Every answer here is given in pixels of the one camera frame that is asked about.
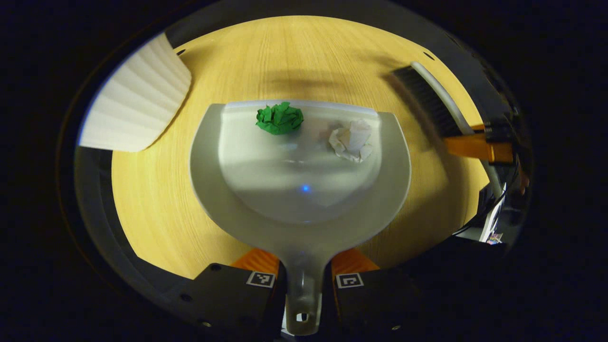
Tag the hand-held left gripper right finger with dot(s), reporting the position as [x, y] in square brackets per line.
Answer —
[380, 299]

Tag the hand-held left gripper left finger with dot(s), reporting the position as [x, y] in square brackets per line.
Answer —
[223, 294]

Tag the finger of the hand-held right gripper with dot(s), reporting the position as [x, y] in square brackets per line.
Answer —
[475, 148]
[496, 132]

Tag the small grey broom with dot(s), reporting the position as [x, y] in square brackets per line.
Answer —
[427, 99]

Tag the grey plastic dustpan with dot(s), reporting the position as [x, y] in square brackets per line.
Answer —
[299, 199]

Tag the white paper ball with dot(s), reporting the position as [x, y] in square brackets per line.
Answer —
[351, 140]

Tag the green paper ball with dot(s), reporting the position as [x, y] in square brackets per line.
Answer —
[280, 118]

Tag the white ribbed garbage bin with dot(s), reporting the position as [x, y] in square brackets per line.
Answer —
[133, 104]

